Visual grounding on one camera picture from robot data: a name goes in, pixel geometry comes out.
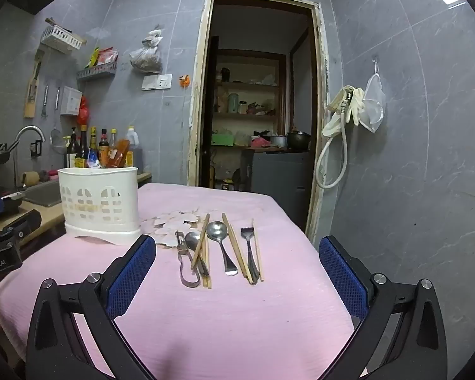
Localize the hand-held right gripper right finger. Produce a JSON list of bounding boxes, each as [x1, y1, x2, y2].
[[319, 235, 448, 380]]

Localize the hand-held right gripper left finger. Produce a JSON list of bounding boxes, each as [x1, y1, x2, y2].
[[26, 234, 157, 380]]

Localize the metal peeler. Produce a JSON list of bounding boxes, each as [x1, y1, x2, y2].
[[176, 230, 199, 288]]

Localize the small metal spoon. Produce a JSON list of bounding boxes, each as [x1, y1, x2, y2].
[[185, 231, 210, 278]]

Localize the wooden chopstick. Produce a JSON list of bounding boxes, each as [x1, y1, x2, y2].
[[252, 218, 265, 282], [202, 230, 213, 289], [230, 224, 253, 278], [222, 212, 249, 279], [192, 213, 210, 270]]

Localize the large metal spoon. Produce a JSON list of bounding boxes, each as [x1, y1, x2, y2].
[[206, 222, 238, 276]]

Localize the white plastic utensil holder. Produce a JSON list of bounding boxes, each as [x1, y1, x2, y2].
[[57, 166, 140, 246]]

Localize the metal fork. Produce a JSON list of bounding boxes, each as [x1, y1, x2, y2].
[[240, 226, 260, 285]]

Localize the kitchen sink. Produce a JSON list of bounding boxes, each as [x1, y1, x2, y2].
[[22, 180, 62, 207]]

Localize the chrome faucet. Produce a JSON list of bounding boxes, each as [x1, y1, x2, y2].
[[13, 125, 46, 191]]

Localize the dark sauce bottle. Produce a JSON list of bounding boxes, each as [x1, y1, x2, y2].
[[99, 129, 110, 163], [76, 125, 90, 168], [88, 127, 101, 168], [65, 127, 80, 169]]

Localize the hanging metal strainer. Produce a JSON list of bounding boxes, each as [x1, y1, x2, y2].
[[50, 87, 64, 145]]

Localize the pink floral cloth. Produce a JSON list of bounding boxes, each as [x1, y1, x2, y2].
[[0, 183, 365, 380]]

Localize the wooden cutting board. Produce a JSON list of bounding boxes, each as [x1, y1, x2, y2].
[[24, 49, 44, 118]]

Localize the orange packet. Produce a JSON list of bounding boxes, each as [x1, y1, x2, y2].
[[103, 138, 130, 168]]

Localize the dark grey cabinet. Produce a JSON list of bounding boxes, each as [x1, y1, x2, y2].
[[241, 148, 315, 230]]

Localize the cooking oil jug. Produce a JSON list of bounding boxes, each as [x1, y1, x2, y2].
[[124, 127, 144, 175]]

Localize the red plastic bag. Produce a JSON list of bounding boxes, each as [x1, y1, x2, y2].
[[77, 96, 91, 126]]

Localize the black cooking pot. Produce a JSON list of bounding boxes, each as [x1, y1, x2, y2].
[[287, 130, 312, 151]]

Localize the cream rubber gloves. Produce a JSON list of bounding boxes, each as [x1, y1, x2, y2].
[[322, 85, 367, 137]]

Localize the white plastic basket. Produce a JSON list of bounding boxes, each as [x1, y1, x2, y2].
[[41, 26, 84, 55]]

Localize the white mesh bag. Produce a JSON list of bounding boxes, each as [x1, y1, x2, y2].
[[358, 72, 386, 133]]

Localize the red snack packet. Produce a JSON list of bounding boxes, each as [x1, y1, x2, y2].
[[99, 47, 119, 66]]

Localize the wooden shelf unit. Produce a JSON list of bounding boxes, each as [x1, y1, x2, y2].
[[212, 49, 288, 151]]

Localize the hanging plastic bag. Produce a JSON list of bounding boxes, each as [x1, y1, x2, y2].
[[129, 28, 164, 74]]

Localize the white wall box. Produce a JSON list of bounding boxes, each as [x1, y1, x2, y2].
[[60, 86, 83, 117]]

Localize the white hose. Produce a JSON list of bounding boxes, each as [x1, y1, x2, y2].
[[314, 87, 355, 189]]

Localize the grey wall rack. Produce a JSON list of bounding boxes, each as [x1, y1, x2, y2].
[[77, 62, 117, 82]]

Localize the worn door frame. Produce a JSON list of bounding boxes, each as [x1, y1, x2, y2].
[[187, 0, 333, 242]]

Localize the white wall socket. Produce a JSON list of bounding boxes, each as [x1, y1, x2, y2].
[[142, 74, 173, 90]]

